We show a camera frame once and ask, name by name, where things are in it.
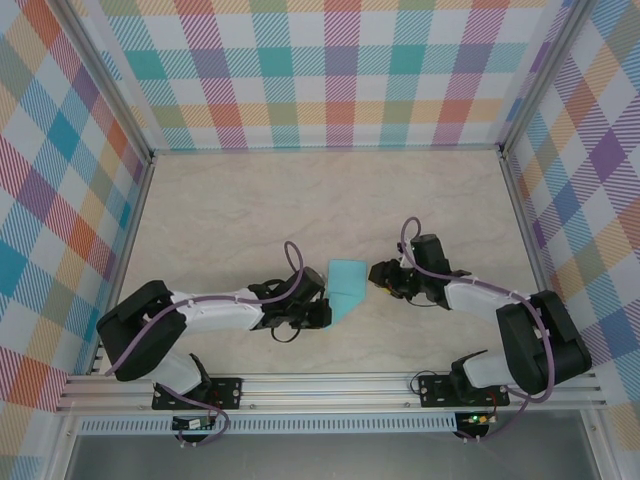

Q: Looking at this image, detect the teal cloth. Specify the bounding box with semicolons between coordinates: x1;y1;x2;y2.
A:
325;258;369;332

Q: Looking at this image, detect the grey metal sheet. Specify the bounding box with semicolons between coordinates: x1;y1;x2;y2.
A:
64;430;601;480

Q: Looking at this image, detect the small left circuit board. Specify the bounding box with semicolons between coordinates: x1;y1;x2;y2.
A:
171;415;217;432

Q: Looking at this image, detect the thin black left gripper wire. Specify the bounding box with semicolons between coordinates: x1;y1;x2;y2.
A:
272;319;301;344

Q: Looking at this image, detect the wide aluminium mounting rail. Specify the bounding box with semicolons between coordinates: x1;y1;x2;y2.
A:
54;368;609;414

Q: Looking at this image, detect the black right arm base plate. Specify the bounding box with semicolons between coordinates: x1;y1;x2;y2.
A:
418;374;510;409

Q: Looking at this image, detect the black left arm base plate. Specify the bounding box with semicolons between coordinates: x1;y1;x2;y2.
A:
151;377;245;411

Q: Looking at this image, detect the aluminium right side rail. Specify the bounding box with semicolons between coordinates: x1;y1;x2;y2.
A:
499;149;576;370

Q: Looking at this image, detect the slotted grey cable tray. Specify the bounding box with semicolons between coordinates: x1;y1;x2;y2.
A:
77;417;459;436

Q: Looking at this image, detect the aluminium rear frame rail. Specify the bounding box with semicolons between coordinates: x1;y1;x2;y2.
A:
149;142;504;157

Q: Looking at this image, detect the aluminium left side rail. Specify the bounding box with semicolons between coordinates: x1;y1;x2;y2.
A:
87;154;157;377

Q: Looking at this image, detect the aluminium right frame post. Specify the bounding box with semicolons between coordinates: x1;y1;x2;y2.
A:
497;0;591;157

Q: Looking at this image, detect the aluminium frame post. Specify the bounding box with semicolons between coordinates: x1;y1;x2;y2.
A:
52;0;156;162
497;0;591;157

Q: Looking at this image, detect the aluminium left frame post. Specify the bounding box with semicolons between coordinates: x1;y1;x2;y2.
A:
52;0;156;162

